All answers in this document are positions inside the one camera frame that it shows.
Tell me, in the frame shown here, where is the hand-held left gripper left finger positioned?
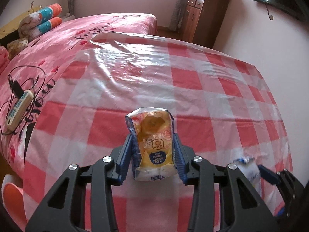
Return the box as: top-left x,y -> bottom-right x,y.
25,134 -> 133,232

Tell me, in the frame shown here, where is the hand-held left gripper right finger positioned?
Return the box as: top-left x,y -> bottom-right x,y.
173,133 -> 280,232

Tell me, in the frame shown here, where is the white plastic pouch blue print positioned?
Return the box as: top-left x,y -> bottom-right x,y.
233,156 -> 262,199

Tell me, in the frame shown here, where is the yellow tissue pack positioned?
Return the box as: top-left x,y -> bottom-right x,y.
125,107 -> 175,182

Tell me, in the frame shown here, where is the pink plastic bin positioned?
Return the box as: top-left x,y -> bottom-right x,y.
1,174 -> 27,225

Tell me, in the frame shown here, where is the red white checkered tablecloth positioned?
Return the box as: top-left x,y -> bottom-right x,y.
23,32 -> 294,232

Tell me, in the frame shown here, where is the white blue power strip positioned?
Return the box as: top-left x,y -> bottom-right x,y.
5,90 -> 34,127

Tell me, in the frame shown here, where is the black charger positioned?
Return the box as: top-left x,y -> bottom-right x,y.
8,79 -> 23,97

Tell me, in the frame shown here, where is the pink printed bed sheet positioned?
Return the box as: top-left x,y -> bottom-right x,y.
0,13 -> 157,174

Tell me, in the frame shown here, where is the brown wooden cabinet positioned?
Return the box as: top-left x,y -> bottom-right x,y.
182,0 -> 230,49

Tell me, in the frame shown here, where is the floral pillow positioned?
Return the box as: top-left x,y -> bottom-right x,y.
7,37 -> 29,54

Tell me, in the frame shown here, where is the pink pillow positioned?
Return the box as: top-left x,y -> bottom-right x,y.
0,46 -> 10,70

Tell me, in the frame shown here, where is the colourful folded quilt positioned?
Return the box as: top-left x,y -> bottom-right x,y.
19,3 -> 64,41

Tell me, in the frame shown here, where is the yellow wooden headboard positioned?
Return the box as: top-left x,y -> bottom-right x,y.
0,5 -> 41,39

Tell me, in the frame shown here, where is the wall cable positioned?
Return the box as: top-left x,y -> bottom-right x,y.
265,3 -> 274,20

